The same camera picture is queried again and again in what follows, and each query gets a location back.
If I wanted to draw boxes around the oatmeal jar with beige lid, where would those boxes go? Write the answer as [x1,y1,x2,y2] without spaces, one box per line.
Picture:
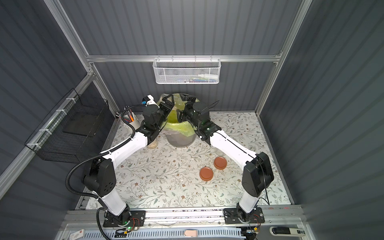
[147,140,159,149]

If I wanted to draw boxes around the grey bin with green bag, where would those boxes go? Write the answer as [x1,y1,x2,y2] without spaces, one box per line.
[161,93,197,148]

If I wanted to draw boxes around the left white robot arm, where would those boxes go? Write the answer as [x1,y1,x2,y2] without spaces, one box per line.
[82,95,175,218]

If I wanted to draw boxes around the white pen cup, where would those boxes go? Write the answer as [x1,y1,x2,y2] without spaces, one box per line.
[126,115,140,130]

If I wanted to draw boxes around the pens in cup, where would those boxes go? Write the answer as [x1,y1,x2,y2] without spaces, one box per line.
[123,106,135,123]

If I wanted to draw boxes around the white tube in basket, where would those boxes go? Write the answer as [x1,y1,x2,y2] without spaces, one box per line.
[198,74,219,81]

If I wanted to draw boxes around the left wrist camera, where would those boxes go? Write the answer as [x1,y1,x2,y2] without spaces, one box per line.
[142,95,157,106]

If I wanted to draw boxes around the white wire wall basket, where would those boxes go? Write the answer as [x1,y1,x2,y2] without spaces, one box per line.
[153,59,222,85]

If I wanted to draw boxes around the black corrugated cable conduit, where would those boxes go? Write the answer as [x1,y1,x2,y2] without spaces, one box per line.
[65,104,148,240]

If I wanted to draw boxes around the black wire side basket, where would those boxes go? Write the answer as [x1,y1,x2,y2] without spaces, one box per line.
[25,92,112,164]

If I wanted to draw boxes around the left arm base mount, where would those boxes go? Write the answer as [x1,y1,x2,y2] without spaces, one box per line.
[103,211,147,228]

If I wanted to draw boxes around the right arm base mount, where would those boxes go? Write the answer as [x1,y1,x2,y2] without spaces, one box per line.
[223,208,265,225]

